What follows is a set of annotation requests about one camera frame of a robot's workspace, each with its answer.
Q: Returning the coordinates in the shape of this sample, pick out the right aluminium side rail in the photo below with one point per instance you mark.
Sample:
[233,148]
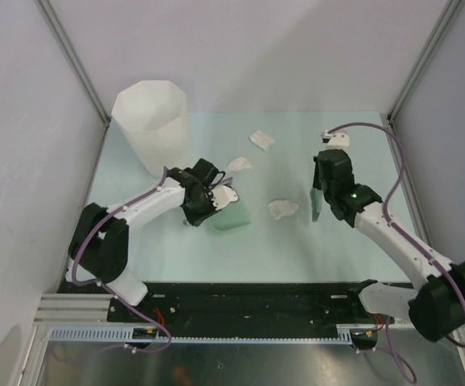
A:
[407,186]

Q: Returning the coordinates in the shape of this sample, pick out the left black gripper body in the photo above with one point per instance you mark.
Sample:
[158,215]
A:
[200,210]

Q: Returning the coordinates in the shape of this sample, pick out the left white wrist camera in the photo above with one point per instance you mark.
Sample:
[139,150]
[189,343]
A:
[222,196]

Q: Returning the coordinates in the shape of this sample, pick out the white faceted waste bin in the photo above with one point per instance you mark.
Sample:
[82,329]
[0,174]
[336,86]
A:
[152,114]

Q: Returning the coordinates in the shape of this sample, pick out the green hand brush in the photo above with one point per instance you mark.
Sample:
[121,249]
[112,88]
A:
[316,195]

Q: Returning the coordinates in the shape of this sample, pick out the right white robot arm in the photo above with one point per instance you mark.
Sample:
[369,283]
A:
[435,303]

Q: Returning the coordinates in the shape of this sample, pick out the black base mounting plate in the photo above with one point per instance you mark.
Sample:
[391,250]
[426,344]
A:
[247,308]

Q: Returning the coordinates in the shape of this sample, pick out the right aluminium frame post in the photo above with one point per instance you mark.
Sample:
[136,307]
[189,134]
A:
[441,27]

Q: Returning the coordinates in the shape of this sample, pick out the aluminium frame post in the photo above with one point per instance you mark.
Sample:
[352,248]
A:
[60,35]
[441,27]

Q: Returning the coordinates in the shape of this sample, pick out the paper scrap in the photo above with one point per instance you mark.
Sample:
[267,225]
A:
[280,208]
[239,164]
[261,140]

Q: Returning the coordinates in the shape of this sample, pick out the grey slotted cable duct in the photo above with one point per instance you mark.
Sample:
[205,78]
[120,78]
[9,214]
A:
[339,335]

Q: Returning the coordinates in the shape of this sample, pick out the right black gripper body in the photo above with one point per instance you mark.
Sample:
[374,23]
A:
[320,184]

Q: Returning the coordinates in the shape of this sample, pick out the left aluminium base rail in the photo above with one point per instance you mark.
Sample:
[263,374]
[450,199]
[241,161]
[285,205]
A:
[73,309]

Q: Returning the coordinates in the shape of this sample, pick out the green plastic dustpan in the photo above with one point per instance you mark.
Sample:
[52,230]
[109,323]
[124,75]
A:
[231,217]

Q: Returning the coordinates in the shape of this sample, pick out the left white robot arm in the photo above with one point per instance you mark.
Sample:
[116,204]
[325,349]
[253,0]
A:
[99,248]

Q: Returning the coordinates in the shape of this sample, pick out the left aluminium frame post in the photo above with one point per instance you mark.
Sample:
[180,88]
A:
[60,35]

